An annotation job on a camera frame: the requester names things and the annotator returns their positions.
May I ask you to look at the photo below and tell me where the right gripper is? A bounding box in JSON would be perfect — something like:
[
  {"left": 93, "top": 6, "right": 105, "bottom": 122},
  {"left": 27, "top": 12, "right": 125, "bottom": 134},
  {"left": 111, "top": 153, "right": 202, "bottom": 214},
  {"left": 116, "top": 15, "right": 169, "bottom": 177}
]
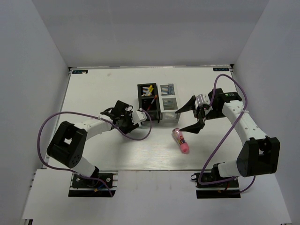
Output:
[{"left": 176, "top": 95, "right": 226, "bottom": 134}]

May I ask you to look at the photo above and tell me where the pink glue tube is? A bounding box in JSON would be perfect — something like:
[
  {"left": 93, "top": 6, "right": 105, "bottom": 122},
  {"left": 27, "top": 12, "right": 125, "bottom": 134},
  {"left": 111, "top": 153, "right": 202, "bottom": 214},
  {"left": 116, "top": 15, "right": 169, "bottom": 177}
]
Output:
[{"left": 172, "top": 128, "right": 189, "bottom": 154}]

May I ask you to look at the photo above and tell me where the black pen holder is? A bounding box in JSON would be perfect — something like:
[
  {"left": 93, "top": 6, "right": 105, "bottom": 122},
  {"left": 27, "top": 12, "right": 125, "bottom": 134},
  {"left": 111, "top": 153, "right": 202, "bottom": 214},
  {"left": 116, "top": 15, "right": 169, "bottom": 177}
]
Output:
[{"left": 137, "top": 83, "right": 161, "bottom": 123}]

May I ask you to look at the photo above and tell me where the clear blue glue bottle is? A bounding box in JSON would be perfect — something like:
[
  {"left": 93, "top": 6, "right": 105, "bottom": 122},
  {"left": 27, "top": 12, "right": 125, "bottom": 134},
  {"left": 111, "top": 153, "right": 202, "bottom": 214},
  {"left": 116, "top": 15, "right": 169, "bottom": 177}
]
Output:
[{"left": 168, "top": 83, "right": 174, "bottom": 95}]

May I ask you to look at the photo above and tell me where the red pen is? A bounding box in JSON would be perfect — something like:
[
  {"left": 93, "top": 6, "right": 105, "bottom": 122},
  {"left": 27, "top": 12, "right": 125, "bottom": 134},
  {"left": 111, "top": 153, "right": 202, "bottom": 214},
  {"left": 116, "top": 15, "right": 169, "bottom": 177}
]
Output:
[{"left": 146, "top": 95, "right": 158, "bottom": 111}]

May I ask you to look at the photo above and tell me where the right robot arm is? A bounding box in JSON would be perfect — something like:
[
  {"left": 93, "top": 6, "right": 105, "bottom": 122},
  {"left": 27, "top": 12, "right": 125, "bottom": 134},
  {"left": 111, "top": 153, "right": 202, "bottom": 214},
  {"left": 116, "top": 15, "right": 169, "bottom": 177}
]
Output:
[{"left": 176, "top": 88, "right": 280, "bottom": 187}]

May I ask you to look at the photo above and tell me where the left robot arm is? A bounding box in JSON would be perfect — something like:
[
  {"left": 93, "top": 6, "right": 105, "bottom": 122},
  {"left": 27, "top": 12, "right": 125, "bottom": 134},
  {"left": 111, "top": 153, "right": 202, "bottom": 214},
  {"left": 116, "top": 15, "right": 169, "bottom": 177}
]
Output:
[{"left": 47, "top": 100, "right": 147, "bottom": 187}]

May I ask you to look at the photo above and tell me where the white pen holder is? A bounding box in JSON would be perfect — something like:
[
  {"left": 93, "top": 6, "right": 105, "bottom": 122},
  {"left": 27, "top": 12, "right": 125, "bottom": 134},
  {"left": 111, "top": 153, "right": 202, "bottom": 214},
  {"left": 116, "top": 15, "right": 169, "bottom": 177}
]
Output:
[{"left": 158, "top": 84, "right": 180, "bottom": 124}]

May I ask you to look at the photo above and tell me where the left corner label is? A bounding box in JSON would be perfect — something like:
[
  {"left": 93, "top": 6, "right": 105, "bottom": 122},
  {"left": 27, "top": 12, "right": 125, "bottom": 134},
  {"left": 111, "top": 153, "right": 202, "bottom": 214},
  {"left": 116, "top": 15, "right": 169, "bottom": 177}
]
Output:
[{"left": 72, "top": 70, "right": 88, "bottom": 74}]

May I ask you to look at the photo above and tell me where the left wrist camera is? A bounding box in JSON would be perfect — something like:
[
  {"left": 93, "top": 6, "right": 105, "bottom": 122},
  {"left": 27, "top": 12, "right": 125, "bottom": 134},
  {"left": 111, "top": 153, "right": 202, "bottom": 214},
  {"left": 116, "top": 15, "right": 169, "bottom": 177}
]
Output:
[{"left": 132, "top": 109, "right": 147, "bottom": 125}]

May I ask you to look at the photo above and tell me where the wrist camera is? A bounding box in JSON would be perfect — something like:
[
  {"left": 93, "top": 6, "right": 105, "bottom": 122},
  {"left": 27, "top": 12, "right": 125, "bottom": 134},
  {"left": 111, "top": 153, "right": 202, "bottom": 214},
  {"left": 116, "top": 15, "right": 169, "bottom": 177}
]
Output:
[
  {"left": 132, "top": 109, "right": 147, "bottom": 125},
  {"left": 195, "top": 94, "right": 210, "bottom": 108}
]

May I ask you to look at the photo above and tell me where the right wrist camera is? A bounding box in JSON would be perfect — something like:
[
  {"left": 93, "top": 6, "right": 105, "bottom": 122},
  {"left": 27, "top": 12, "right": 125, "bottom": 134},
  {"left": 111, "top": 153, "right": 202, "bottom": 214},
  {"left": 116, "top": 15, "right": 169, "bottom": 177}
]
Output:
[{"left": 195, "top": 94, "right": 210, "bottom": 108}]

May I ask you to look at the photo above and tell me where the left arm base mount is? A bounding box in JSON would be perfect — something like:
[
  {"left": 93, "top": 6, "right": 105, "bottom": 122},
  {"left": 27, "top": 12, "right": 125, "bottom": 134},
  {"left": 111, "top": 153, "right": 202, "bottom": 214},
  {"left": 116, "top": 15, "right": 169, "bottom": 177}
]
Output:
[{"left": 68, "top": 171, "right": 118, "bottom": 198}]

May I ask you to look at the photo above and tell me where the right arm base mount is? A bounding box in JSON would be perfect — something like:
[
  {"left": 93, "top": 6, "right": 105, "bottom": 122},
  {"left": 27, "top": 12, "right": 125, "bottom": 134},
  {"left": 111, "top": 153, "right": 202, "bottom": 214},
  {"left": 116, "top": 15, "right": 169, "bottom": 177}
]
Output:
[{"left": 190, "top": 172, "right": 240, "bottom": 199}]

